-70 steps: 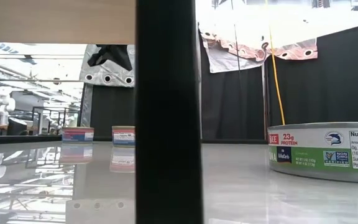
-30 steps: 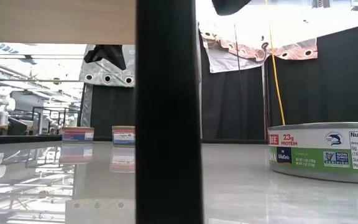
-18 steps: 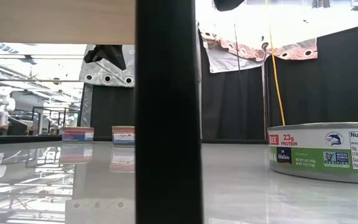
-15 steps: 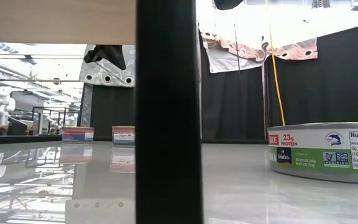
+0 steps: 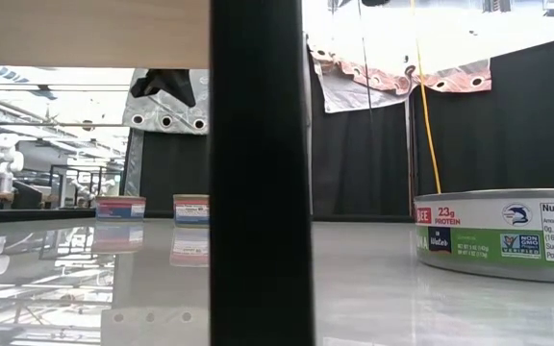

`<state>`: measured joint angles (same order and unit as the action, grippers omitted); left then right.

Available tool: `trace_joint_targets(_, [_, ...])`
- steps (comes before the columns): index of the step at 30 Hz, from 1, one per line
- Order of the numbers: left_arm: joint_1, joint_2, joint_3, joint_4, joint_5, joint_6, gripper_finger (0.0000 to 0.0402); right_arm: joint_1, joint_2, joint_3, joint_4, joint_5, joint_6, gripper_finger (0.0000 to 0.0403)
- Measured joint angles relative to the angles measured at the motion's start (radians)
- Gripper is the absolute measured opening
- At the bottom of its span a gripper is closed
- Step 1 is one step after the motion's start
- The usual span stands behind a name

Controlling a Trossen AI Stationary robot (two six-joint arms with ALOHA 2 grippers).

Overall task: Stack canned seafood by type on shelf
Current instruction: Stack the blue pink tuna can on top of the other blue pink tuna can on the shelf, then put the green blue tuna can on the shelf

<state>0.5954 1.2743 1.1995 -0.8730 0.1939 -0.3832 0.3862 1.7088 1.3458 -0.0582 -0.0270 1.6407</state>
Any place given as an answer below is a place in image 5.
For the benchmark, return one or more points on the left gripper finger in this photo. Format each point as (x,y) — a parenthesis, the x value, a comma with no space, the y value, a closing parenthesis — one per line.
(181,86)
(149,84)

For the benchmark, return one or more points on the green white label tuna can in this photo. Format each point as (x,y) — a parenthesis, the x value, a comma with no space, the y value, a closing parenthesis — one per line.
(488,240)

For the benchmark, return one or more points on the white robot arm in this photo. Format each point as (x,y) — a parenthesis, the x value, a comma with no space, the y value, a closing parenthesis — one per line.
(84,188)
(4,161)

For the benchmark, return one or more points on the wooden shelf board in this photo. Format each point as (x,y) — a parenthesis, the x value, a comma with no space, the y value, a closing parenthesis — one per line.
(65,29)

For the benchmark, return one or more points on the blue red label seafood can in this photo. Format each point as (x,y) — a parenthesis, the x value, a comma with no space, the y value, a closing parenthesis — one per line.
(190,211)
(120,210)

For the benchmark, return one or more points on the black shelf side panel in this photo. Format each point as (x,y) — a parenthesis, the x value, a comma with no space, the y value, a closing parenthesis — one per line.
(258,192)

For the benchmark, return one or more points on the grey leaf pattern curtain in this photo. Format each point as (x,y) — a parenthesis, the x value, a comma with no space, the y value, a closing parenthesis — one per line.
(152,111)

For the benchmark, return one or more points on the black curtain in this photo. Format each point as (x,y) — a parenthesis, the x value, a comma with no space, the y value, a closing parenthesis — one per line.
(171,168)
(498,144)

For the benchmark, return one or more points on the black box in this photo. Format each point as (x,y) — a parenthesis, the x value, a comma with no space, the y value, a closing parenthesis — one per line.
(27,198)

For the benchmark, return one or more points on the white pink grommet curtain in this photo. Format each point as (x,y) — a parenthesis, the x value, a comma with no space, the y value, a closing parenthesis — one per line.
(354,93)

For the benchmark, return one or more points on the grey metal pole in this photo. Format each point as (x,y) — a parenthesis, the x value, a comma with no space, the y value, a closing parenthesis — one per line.
(409,154)

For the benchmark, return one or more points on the black metal rack frame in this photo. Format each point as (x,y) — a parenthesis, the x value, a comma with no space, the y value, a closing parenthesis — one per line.
(84,166)

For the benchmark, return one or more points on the grey metal rail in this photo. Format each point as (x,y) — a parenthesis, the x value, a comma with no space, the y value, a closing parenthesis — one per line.
(41,125)

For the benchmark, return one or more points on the black table frame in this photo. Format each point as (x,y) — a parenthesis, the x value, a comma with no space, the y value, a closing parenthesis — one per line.
(17,216)

